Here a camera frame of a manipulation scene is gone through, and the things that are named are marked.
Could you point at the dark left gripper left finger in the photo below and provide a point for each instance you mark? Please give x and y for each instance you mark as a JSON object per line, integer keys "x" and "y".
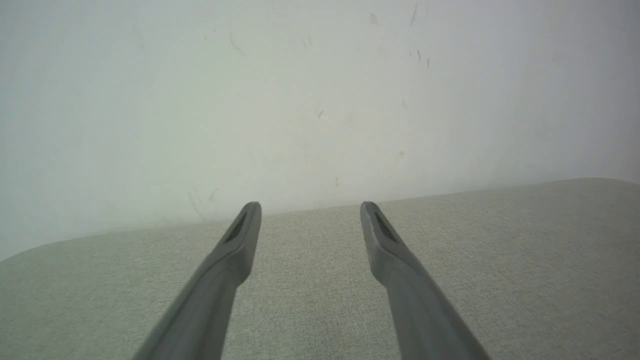
{"x": 210, "y": 300}

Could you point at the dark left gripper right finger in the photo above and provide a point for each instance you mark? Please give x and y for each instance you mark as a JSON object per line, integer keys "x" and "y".
{"x": 425, "y": 315}

